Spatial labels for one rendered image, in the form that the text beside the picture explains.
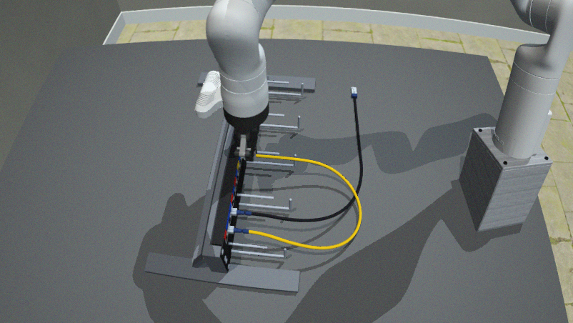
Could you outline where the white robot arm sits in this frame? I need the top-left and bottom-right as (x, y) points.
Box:
(195, 0), (573, 159)

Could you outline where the yellow patch cord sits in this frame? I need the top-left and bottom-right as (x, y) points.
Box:
(242, 154), (362, 249)

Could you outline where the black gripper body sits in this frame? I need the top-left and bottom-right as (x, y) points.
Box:
(223, 102), (269, 142)

